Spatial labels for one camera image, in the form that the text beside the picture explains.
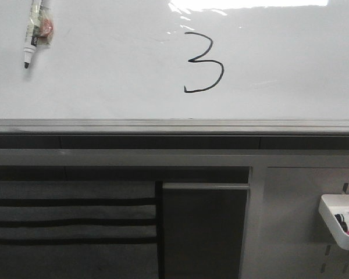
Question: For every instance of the white dry-erase marker black tip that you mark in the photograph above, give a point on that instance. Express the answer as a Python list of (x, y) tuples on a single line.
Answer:
[(40, 29)]

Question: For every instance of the large white whiteboard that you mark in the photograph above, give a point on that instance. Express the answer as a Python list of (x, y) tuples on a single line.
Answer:
[(179, 60)]

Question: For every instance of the white plastic marker tray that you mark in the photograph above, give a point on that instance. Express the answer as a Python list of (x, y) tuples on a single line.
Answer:
[(330, 205)]

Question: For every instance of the black capped marker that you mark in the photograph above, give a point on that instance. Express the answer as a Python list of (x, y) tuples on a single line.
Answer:
[(342, 218)]

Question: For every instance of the grey pegboard panel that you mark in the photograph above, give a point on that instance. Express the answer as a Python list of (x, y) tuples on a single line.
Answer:
[(288, 238)]

